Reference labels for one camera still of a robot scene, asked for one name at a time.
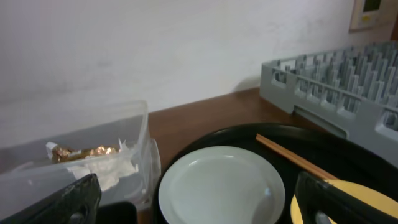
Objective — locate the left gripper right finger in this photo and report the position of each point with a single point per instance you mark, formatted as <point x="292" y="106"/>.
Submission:
<point x="320" y="202"/>

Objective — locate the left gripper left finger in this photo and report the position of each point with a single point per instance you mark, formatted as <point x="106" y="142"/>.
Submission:
<point x="76" y="203"/>

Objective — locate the white napkin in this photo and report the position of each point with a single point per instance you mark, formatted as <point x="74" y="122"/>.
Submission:
<point x="108" y="171"/>

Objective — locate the brown snack wrapper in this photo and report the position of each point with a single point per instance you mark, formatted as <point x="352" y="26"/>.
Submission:
<point x="60" y="154"/>

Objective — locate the yellow bowl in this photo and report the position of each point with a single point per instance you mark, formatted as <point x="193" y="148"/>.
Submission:
<point x="362" y="193"/>

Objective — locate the wooden chopstick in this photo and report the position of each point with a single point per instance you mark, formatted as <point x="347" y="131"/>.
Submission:
<point x="300" y="161"/>

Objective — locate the grey plate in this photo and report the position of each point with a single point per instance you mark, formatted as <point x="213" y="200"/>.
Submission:
<point x="221" y="184"/>

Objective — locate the grey dishwasher rack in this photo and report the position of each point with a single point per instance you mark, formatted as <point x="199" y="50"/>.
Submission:
<point x="351" y="92"/>

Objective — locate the round black serving tray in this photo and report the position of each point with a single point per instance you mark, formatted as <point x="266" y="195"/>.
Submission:
<point x="339" y="157"/>

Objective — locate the clear plastic bin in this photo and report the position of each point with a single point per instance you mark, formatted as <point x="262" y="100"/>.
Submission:
<point x="44" y="151"/>

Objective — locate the wall control panel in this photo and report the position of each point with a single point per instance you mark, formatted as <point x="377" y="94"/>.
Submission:
<point x="364" y="15"/>

